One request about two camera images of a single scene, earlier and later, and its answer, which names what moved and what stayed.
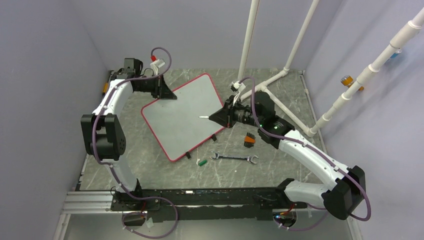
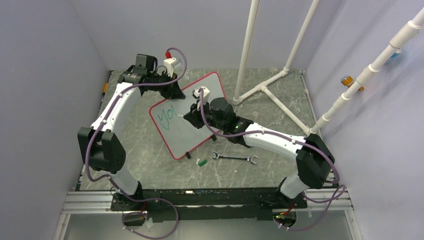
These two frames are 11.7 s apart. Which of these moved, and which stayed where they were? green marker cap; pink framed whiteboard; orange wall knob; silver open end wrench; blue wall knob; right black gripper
Moved: pink framed whiteboard; right black gripper
Stayed: silver open end wrench; orange wall knob; blue wall knob; green marker cap
